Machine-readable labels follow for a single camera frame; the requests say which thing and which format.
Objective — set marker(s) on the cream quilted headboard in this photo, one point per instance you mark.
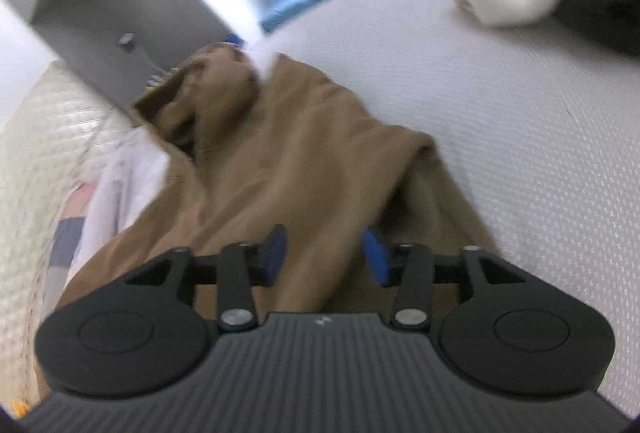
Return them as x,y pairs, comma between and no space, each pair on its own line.
59,137

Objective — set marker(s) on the brown hoodie sweatshirt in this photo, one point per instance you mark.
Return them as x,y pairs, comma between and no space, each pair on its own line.
295,149

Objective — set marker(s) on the grey bed sheet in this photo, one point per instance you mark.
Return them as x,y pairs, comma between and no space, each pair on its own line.
539,129

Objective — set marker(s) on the wall plug with cable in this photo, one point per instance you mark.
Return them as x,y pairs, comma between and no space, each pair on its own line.
129,44

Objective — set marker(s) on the light grey duvet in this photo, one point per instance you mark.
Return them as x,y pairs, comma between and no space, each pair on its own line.
132,178

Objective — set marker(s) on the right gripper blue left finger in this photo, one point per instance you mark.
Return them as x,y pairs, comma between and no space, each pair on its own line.
234,271

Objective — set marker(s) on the patchwork pillow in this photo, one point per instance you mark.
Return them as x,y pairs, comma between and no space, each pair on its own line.
65,243

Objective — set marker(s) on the grey cabinet panel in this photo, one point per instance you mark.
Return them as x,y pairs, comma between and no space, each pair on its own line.
115,8

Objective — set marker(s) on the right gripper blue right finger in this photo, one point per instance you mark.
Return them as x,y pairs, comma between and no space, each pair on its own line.
414,270

